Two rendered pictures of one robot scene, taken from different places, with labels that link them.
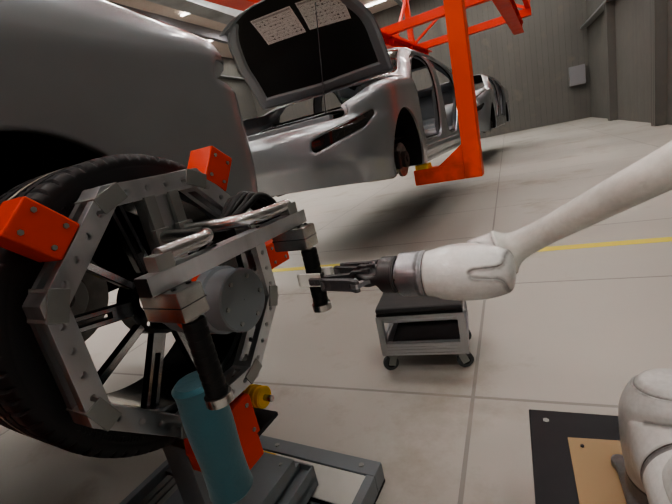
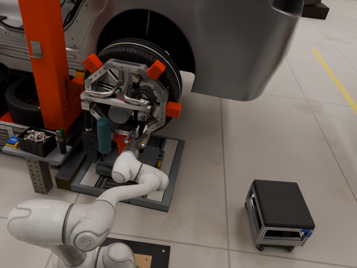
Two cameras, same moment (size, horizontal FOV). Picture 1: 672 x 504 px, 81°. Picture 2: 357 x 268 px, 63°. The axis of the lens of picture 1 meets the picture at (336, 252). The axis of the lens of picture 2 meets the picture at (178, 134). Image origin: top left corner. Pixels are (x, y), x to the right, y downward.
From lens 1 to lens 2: 1.59 m
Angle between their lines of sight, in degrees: 60
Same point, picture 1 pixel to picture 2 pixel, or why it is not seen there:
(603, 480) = not seen: hidden behind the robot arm
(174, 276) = (87, 98)
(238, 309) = (114, 116)
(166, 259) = (86, 93)
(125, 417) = (94, 113)
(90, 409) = not seen: hidden behind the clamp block
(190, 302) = (84, 106)
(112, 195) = (109, 65)
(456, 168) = not seen: outside the picture
